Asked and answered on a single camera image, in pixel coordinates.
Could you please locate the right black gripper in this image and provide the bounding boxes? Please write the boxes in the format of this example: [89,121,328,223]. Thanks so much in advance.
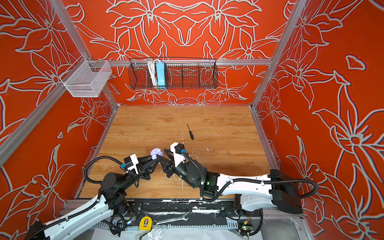
[155,148,199,191]

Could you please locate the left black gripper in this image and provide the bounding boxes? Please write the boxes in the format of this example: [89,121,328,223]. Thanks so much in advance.
[121,153,158,192]

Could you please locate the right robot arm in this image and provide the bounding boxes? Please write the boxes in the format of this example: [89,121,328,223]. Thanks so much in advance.
[153,151,319,214]

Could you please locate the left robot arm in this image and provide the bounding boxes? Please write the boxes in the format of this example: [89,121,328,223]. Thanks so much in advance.
[25,155,158,240]

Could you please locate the black screwdriver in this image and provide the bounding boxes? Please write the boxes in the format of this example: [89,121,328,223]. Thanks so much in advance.
[187,124,195,140]

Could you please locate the silver wrench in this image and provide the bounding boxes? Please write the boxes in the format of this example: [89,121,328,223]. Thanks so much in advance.
[153,214,189,226]

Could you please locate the yellow tape measure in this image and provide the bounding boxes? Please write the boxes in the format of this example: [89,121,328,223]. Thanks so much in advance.
[138,216,153,232]

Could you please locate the light blue power bank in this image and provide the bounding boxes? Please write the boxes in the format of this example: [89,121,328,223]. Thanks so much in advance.
[156,62,166,88]

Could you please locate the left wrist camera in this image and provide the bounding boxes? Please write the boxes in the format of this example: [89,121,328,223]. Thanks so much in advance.
[121,154,139,175]

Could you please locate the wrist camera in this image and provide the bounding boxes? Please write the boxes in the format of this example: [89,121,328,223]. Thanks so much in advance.
[121,154,139,175]
[170,142,186,168]

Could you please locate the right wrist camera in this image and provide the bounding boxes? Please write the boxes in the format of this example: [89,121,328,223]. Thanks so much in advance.
[170,142,186,168]

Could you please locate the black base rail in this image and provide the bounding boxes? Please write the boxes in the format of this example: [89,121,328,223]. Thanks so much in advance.
[101,197,262,218]

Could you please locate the black wire wall basket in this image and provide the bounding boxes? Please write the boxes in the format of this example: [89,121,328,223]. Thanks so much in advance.
[128,58,219,90]

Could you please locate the white coiled cable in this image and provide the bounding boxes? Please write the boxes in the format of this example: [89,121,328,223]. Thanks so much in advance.
[147,59,159,87]

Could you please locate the white mesh wall basket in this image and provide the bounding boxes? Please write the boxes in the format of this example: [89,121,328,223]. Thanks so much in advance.
[61,60,112,98]

